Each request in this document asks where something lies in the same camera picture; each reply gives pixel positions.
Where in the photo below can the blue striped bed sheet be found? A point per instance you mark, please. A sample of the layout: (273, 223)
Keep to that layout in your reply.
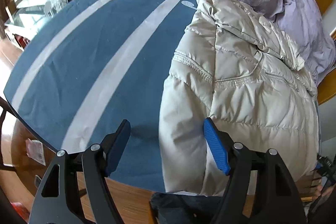
(86, 61)

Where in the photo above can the white puffer jacket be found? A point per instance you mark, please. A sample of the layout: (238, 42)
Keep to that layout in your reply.
(249, 87)

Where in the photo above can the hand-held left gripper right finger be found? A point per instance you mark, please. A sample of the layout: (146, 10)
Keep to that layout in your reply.
(215, 145)

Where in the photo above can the red packet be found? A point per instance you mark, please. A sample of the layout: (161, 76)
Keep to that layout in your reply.
(35, 151)

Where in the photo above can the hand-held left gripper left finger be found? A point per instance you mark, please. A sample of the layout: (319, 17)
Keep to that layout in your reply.
(115, 158)

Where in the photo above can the purple smooth pillow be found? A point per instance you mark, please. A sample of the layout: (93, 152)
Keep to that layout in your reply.
(307, 19)

